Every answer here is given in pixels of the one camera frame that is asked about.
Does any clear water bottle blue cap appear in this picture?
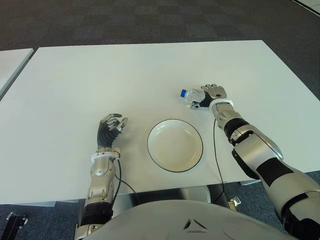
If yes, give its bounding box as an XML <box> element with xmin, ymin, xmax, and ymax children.
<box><xmin>179</xmin><ymin>87</ymin><xmax>206</xmax><ymax>109</ymax></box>

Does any white round pedestal base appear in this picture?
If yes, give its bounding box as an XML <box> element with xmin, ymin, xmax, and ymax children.
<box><xmin>179</xmin><ymin>185</ymin><xmax>211</xmax><ymax>204</ymax></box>

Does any black wheeled stand foot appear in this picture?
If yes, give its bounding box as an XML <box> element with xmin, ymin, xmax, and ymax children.
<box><xmin>6</xmin><ymin>212</ymin><xmax>29</xmax><ymax>240</ymax></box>

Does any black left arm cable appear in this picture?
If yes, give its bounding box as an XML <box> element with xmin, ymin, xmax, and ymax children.
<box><xmin>111</xmin><ymin>158</ymin><xmax>142</xmax><ymax>205</ymax></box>

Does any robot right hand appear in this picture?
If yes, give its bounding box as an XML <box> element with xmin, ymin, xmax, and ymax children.
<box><xmin>189</xmin><ymin>83</ymin><xmax>228</xmax><ymax>110</ymax></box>

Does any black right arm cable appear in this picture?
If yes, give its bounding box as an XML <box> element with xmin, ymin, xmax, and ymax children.
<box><xmin>213</xmin><ymin>119</ymin><xmax>227</xmax><ymax>205</ymax></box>

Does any small metal bracket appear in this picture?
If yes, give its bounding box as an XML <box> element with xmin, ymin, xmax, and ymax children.
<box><xmin>228</xmin><ymin>195</ymin><xmax>242</xmax><ymax>209</ymax></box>

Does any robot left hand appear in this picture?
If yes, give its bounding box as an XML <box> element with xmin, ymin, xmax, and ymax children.
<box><xmin>96</xmin><ymin>112</ymin><xmax>130</xmax><ymax>149</ymax></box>

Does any white flat panel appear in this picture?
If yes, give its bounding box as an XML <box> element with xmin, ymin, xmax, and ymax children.
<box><xmin>292</xmin><ymin>0</ymin><xmax>320</xmax><ymax>13</ymax></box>

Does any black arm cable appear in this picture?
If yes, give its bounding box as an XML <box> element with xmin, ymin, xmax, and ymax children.
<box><xmin>213</xmin><ymin>119</ymin><xmax>227</xmax><ymax>205</ymax></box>
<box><xmin>111</xmin><ymin>158</ymin><xmax>142</xmax><ymax>205</ymax></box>

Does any white plate black rim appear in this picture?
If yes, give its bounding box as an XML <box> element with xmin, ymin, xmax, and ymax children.
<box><xmin>146</xmin><ymin>118</ymin><xmax>204</xmax><ymax>173</ymax></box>

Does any grey robot torso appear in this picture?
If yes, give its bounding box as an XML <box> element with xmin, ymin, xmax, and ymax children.
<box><xmin>82</xmin><ymin>199</ymin><xmax>298</xmax><ymax>240</ymax></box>

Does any white side table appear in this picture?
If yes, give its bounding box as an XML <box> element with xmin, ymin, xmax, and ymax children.
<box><xmin>0</xmin><ymin>47</ymin><xmax>35</xmax><ymax>101</ymax></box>

